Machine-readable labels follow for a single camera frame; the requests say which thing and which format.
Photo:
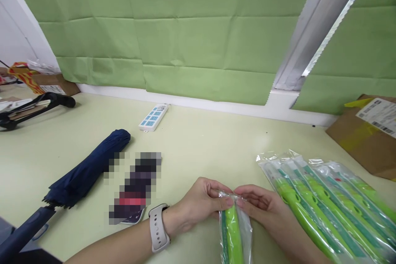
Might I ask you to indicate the person's left hand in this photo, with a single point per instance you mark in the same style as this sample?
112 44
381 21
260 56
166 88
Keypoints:
191 211

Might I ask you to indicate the person's right hand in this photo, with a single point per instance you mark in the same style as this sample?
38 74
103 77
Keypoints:
272 214

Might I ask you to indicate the single green toothbrush packet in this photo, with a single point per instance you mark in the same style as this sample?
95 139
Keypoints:
232 233

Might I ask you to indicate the pile of green toothbrush packs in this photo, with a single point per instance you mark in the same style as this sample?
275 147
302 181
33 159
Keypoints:
328 202

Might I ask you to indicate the smartphone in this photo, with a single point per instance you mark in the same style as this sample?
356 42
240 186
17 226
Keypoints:
133 219

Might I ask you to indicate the white power strip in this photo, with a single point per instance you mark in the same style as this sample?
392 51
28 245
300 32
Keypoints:
153 118

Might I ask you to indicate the navy blue folded umbrella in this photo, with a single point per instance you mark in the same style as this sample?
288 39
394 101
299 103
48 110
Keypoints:
83 177

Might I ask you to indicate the cardboard box with yellow tape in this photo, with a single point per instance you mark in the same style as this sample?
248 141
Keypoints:
365 143

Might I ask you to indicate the narrow green cloth curtain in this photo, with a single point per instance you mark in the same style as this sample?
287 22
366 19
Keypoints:
355 69

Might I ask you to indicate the large green cloth curtain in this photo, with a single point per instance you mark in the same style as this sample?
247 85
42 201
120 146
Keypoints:
185 29

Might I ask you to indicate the small brown cardboard box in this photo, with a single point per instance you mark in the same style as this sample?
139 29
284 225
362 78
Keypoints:
58 84

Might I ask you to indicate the black folding stand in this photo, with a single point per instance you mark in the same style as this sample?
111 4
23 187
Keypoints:
40 104

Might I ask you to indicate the clear plastic bag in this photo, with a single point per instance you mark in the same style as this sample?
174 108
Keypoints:
41 66

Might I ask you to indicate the red and yellow patterned bag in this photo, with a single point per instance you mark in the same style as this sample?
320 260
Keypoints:
28 78

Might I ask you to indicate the white window frame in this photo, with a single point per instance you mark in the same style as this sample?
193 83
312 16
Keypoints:
312 29

